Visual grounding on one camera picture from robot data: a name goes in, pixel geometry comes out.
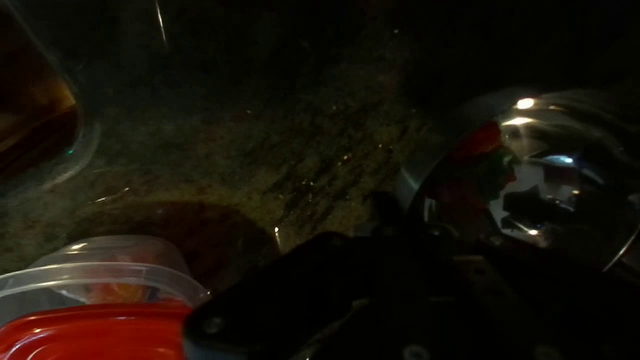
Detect red lidded glass pitcher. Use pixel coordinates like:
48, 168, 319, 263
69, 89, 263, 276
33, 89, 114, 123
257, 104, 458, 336
0, 0, 105, 196

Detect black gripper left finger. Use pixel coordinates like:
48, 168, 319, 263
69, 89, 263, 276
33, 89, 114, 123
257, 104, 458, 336
183, 191, 407, 360

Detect silver metal bowl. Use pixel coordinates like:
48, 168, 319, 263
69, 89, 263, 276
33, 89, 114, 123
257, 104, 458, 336
399, 84, 640, 283

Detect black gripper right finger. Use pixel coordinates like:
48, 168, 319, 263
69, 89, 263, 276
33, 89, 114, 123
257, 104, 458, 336
426, 253, 603, 360

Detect clear container with red lid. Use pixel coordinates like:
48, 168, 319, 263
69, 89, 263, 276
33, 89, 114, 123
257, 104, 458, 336
0, 233, 212, 360

